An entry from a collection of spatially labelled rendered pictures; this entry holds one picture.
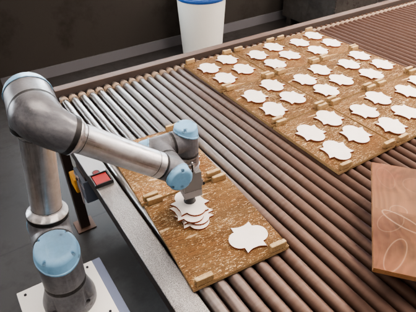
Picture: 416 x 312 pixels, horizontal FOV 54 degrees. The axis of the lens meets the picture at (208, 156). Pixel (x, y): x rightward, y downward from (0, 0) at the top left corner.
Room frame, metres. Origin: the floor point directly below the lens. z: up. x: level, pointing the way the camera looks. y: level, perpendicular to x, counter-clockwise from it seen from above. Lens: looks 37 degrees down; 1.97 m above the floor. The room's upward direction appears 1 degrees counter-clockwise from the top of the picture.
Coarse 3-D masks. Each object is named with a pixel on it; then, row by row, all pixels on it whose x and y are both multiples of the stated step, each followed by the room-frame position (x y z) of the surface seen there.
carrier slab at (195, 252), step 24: (216, 192) 1.15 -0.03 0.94; (240, 192) 1.15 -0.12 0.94; (168, 216) 1.03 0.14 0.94; (216, 216) 1.02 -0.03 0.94; (240, 216) 1.02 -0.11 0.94; (168, 240) 0.91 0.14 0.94; (192, 240) 0.91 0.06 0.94; (216, 240) 0.91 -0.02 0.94; (192, 264) 0.81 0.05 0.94; (216, 264) 0.81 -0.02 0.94; (240, 264) 0.81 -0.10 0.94; (192, 288) 0.73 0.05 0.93
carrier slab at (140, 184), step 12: (204, 156) 1.38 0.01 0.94; (120, 168) 1.30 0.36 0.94; (204, 168) 1.29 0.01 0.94; (132, 180) 1.23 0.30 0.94; (144, 180) 1.23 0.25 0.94; (156, 180) 1.22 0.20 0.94; (204, 180) 1.22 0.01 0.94; (144, 192) 1.16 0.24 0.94; (168, 192) 1.15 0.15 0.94; (144, 204) 1.10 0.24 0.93
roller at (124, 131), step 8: (88, 96) 1.99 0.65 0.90; (96, 96) 1.96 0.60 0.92; (96, 104) 1.90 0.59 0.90; (104, 104) 1.87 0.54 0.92; (104, 112) 1.80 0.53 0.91; (112, 112) 1.79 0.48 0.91; (112, 120) 1.72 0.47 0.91; (120, 128) 1.64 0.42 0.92; (128, 136) 1.57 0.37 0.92; (240, 272) 0.81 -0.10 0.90; (248, 272) 0.79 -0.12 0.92; (256, 272) 0.80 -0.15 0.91; (248, 280) 0.77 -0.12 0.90; (256, 280) 0.76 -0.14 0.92; (256, 288) 0.74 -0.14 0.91; (264, 288) 0.73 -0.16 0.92; (264, 296) 0.71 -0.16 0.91; (272, 296) 0.71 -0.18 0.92; (272, 304) 0.69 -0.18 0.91; (280, 304) 0.68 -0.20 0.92
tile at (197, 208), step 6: (180, 192) 1.12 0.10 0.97; (180, 198) 1.08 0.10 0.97; (198, 198) 1.08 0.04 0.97; (174, 204) 1.05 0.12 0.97; (180, 204) 1.05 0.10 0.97; (186, 204) 1.05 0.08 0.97; (192, 204) 1.05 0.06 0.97; (198, 204) 1.05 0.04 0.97; (204, 204) 1.05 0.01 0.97; (180, 210) 1.02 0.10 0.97; (186, 210) 1.02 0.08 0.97; (192, 210) 1.02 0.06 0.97; (198, 210) 1.02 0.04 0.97; (204, 210) 1.02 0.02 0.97; (192, 216) 1.00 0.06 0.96
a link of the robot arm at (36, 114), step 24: (24, 96) 0.79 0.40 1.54; (48, 96) 0.81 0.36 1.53; (24, 120) 0.75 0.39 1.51; (48, 120) 0.75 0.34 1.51; (72, 120) 0.78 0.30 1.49; (48, 144) 0.74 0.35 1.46; (72, 144) 0.75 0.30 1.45; (96, 144) 0.78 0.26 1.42; (120, 144) 0.82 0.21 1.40; (144, 168) 0.83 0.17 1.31; (168, 168) 0.86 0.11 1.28
